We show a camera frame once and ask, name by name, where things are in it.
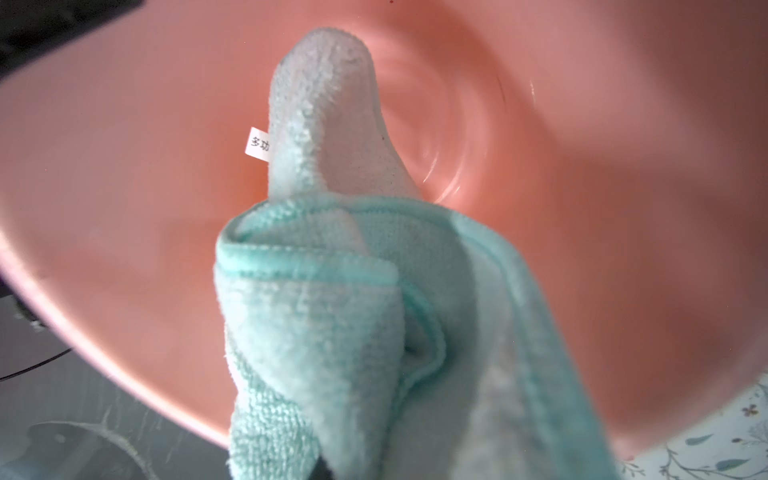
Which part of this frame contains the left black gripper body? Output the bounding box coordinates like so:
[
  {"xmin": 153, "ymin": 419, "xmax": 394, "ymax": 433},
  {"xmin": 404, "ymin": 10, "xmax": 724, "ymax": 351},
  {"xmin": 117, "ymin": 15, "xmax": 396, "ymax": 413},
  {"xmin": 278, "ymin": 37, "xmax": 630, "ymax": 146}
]
[{"xmin": 1, "ymin": 0, "xmax": 143, "ymax": 75}]

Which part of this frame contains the mint green microfiber cloth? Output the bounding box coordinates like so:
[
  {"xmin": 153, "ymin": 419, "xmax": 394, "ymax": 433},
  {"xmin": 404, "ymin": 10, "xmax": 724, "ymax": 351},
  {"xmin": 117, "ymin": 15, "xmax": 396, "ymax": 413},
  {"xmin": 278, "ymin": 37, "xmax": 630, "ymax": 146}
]
[{"xmin": 214, "ymin": 29, "xmax": 618, "ymax": 479}]

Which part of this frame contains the floral patterned table mat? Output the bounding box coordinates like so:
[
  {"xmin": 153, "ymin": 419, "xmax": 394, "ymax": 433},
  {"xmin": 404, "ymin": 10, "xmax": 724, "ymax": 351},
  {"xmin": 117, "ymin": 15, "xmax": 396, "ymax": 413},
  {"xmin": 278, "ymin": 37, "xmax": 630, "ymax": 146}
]
[{"xmin": 617, "ymin": 372, "xmax": 767, "ymax": 480}]

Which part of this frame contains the pink plastic bucket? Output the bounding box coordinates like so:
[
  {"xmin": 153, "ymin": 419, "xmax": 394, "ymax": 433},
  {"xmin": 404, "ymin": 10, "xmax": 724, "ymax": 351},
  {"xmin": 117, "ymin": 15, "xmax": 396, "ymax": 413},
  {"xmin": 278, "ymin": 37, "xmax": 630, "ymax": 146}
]
[{"xmin": 1, "ymin": 1, "xmax": 767, "ymax": 455}]

